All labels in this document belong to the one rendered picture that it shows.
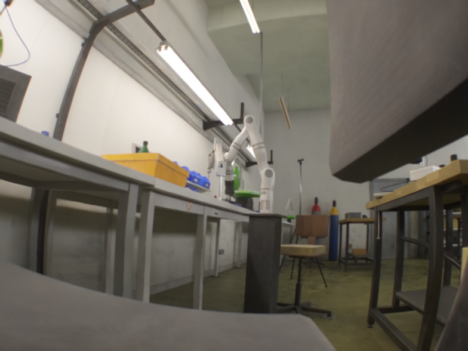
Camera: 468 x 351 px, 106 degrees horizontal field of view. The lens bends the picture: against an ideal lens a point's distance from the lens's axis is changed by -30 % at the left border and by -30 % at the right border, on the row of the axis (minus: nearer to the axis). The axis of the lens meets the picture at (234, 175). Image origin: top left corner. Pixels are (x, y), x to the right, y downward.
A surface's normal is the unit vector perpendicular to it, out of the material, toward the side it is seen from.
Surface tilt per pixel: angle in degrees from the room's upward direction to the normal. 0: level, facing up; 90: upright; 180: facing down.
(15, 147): 90
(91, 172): 90
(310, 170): 90
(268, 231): 90
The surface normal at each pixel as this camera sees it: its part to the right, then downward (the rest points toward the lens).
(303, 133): -0.32, -0.22
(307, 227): -0.53, -0.21
